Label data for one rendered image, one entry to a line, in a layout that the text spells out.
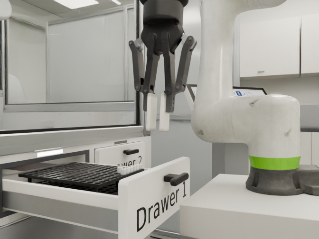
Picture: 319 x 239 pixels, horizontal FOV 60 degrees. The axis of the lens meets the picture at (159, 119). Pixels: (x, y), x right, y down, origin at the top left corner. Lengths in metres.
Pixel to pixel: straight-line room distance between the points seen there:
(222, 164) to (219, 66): 0.78
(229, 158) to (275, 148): 0.79
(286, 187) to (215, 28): 0.49
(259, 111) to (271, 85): 3.45
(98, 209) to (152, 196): 0.10
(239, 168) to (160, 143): 1.02
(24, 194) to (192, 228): 0.36
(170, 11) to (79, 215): 0.39
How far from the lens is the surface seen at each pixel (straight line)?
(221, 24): 0.90
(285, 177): 0.76
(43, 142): 0.73
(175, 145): 2.36
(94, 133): 0.87
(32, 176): 0.66
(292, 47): 3.88
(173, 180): 0.52
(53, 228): 0.80
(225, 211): 0.62
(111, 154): 0.91
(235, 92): 1.59
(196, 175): 2.33
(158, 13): 0.51
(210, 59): 0.85
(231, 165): 1.52
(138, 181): 0.47
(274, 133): 0.73
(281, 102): 0.74
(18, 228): 0.73
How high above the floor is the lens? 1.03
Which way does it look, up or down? 1 degrees down
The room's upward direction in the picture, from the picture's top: straight up
